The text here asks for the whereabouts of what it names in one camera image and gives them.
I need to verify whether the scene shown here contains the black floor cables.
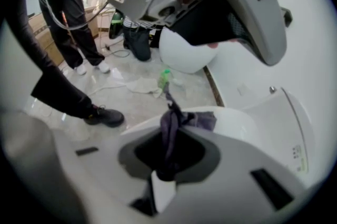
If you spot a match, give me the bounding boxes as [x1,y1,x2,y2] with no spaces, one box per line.
[104,40,132,58]

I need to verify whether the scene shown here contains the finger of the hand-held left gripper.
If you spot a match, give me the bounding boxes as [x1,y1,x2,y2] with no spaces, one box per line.
[186,0,288,66]

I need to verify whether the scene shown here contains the person's left black shoe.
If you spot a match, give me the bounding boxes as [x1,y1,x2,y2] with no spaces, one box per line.
[83,104,125,129]

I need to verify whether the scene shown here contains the brown cardboard box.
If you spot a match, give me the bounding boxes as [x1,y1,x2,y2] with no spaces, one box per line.
[27,5,100,67]

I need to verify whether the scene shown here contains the egg-shaped white toilet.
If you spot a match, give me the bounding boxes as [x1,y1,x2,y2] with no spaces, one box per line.
[158,27,220,74]

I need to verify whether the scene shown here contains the dark green canister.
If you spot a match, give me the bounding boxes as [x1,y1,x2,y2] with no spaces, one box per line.
[108,10,126,40]

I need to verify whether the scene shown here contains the white toilet with tank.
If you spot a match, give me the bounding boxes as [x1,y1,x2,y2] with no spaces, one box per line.
[240,86,316,175]

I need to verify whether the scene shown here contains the white cable with plug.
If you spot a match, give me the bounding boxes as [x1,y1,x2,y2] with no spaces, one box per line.
[86,80,127,97]

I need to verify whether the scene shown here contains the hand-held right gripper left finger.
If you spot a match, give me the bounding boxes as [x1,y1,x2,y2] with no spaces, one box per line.
[51,125,169,224]

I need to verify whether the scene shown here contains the person's left leg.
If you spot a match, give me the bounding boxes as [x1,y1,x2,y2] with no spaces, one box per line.
[4,0,93,120]

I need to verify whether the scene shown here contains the beige floor rag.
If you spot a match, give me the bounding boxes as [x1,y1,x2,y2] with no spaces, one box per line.
[125,77,164,99]

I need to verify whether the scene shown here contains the green plastic bottle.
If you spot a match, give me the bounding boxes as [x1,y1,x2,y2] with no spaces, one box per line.
[157,69,172,89]

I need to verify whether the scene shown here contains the black wall paper holder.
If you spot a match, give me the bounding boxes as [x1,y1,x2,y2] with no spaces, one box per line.
[280,6,293,28]

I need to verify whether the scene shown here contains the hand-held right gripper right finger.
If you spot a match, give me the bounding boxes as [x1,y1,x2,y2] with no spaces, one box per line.
[157,126,313,224]

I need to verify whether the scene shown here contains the white toilet lid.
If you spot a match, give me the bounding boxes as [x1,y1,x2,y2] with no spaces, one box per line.
[120,105,261,146]

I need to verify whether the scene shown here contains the dark blue wiping cloth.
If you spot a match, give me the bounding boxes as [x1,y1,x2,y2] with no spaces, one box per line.
[157,85,218,183]

